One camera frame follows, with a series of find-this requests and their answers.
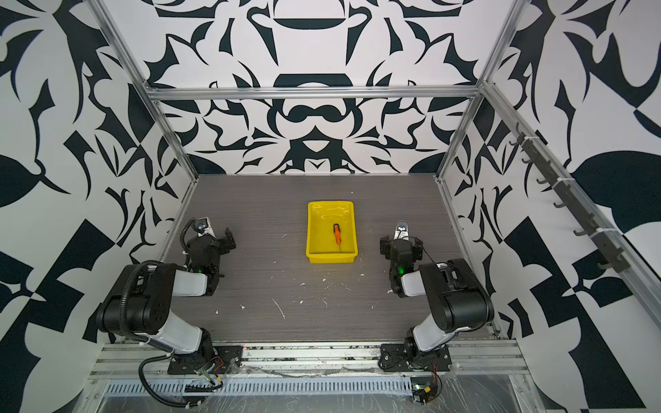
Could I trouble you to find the orange black screwdriver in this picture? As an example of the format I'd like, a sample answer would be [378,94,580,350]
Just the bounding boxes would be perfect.
[333,224,342,251]

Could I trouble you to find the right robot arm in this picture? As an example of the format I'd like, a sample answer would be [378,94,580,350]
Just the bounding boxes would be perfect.
[380,237,495,361]

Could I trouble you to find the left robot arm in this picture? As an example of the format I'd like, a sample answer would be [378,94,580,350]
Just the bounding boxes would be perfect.
[95,220,236,360]

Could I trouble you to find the yellow plastic bin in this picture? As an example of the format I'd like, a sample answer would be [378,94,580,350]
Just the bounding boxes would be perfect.
[306,201,358,264]

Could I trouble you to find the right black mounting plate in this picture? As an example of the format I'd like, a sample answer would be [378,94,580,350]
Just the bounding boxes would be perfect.
[378,344,452,373]

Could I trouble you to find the black mounting plate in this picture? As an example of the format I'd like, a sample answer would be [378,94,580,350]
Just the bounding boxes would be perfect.
[378,344,452,373]
[167,345,244,375]

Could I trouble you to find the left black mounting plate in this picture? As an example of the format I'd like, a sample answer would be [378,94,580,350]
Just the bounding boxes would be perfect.
[167,345,244,375]

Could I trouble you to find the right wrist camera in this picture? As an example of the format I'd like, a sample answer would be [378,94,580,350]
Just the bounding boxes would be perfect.
[394,220,410,239]

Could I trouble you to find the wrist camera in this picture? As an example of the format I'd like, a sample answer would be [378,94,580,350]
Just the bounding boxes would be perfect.
[394,220,410,239]
[192,217,214,237]

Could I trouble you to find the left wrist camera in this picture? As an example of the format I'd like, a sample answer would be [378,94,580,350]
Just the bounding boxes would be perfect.
[192,217,214,237]

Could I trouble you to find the black corrugated cable conduit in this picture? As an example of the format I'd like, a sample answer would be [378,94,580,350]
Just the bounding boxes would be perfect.
[136,354,223,409]

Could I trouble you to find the white slotted cable duct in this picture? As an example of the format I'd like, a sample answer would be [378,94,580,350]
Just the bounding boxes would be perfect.
[102,376,414,398]

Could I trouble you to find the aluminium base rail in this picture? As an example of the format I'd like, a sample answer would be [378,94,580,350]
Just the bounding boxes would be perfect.
[90,339,530,380]

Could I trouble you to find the black wall hook rail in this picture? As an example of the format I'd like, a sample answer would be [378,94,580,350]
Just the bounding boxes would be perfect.
[511,124,631,273]

